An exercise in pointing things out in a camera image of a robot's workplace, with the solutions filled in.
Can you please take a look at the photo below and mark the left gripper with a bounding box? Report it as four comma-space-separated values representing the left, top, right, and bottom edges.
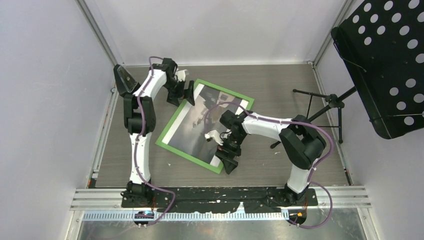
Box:
164, 79, 196, 108

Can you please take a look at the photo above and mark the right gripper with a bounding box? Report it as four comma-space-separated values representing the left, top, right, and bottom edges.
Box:
215, 131, 247, 174

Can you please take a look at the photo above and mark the wooden picture frame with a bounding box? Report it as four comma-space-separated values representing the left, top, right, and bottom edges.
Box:
154, 78, 256, 175

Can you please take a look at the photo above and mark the photo with white borders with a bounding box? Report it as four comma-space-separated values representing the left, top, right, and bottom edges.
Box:
161, 83, 250, 168

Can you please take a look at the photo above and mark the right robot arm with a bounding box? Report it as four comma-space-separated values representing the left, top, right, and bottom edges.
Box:
205, 110, 327, 205

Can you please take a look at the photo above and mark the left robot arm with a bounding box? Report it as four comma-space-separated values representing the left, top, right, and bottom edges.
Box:
113, 57, 195, 208

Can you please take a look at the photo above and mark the black wedge object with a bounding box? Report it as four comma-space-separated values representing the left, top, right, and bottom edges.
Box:
113, 64, 141, 97

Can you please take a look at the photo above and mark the black music stand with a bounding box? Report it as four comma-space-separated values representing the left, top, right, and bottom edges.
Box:
308, 0, 424, 140

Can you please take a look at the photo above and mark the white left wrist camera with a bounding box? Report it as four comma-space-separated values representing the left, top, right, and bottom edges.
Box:
174, 69, 189, 82

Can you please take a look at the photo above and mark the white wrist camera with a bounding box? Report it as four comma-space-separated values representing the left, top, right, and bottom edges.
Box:
174, 69, 189, 82
204, 130, 224, 146

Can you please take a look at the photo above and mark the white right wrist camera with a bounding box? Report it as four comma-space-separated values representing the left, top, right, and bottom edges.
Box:
204, 130, 224, 146

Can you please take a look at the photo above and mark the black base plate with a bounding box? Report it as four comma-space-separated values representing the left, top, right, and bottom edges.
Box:
120, 186, 318, 214

